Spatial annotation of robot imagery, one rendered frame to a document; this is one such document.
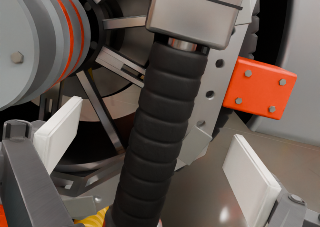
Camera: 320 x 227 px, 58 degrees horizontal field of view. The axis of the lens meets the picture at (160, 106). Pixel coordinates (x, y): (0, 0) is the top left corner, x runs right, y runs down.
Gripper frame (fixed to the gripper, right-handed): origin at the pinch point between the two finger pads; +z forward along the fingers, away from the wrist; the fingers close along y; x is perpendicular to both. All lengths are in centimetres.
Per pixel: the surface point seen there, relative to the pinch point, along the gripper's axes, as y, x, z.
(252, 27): 13.3, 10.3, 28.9
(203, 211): 48, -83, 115
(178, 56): -0.2, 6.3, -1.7
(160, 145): 0.2, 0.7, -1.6
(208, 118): 8.7, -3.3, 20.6
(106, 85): -9.1, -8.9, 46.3
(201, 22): 0.5, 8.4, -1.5
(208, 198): 53, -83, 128
